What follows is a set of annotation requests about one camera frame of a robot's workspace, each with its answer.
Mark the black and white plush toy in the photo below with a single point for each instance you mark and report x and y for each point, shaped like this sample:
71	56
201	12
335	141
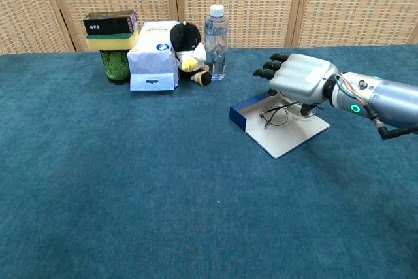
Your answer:
187	45

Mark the white tissue pack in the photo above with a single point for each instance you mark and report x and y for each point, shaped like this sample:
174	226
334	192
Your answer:
151	60

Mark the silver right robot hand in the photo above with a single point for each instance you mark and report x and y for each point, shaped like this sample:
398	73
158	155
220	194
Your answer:
302	78

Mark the woven folding screen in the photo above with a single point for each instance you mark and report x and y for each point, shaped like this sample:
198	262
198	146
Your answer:
254	1

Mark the yellow green sponge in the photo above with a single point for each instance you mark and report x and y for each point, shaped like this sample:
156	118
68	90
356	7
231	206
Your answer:
111	42

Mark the clear plastic water bottle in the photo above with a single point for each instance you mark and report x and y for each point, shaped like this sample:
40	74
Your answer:
216	43

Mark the blue glasses case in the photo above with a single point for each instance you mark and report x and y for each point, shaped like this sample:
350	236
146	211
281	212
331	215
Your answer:
284	132

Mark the green mesh cup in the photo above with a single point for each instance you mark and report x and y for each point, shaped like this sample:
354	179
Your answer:
114	65

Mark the black small box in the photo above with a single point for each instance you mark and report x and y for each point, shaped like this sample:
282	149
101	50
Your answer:
107	24

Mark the thin-framed eyeglasses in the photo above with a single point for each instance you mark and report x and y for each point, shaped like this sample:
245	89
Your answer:
276	116

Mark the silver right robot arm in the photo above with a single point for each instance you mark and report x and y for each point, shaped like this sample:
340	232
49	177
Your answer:
375	99

